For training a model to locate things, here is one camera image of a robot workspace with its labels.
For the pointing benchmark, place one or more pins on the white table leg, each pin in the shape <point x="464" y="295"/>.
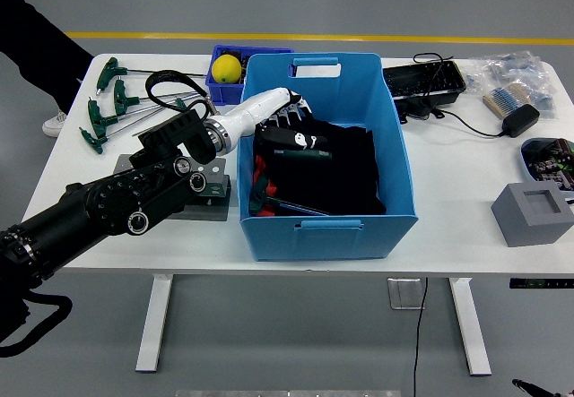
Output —
<point x="154" y="325"/>
<point x="471" y="325"/>

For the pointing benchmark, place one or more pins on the light blue shallow tray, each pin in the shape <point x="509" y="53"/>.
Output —
<point x="525" y="159"/>

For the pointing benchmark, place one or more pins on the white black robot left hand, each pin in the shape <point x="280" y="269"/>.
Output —
<point x="260" y="108"/>

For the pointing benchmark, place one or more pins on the black rectangular tray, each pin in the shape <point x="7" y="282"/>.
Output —
<point x="421" y="79"/>

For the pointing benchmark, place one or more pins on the small dark blue bin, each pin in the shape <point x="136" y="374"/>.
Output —
<point x="224" y="94"/>

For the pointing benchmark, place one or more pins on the taped resistor strip bundle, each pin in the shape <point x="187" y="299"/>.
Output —
<point x="504" y="99"/>

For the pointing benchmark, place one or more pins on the red cloth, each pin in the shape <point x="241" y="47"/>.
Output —
<point x="260" y="166"/>

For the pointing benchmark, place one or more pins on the black table control panel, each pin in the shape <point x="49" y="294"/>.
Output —
<point x="538" y="283"/>

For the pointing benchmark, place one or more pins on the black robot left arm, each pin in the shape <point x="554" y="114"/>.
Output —
<point x="89" y="209"/>

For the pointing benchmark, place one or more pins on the grey block with square recess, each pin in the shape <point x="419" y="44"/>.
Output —
<point x="524" y="226"/>

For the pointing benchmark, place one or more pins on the large light blue folding box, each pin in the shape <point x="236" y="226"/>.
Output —
<point x="332" y="240"/>

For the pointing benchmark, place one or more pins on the mixed electronic parts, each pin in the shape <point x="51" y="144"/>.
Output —
<point x="551" y="164"/>

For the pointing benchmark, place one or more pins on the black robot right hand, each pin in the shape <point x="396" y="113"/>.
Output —
<point x="527" y="386"/>

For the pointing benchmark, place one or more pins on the yellow ball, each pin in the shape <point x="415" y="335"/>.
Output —
<point x="226" y="69"/>

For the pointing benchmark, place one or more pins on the clear bags of blue resistors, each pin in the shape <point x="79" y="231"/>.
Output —
<point x="520" y="67"/>

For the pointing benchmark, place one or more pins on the metal floor plate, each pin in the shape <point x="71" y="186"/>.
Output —
<point x="403" y="296"/>

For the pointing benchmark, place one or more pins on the person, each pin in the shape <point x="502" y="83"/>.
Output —
<point x="36" y="34"/>

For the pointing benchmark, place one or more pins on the green silver SATA tool stand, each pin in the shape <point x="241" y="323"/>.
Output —
<point x="215" y="177"/>

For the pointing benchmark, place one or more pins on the black cloth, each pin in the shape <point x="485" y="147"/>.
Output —
<point x="350" y="177"/>

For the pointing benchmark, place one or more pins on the dark brown small parts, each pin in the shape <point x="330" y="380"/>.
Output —
<point x="246" y="63"/>

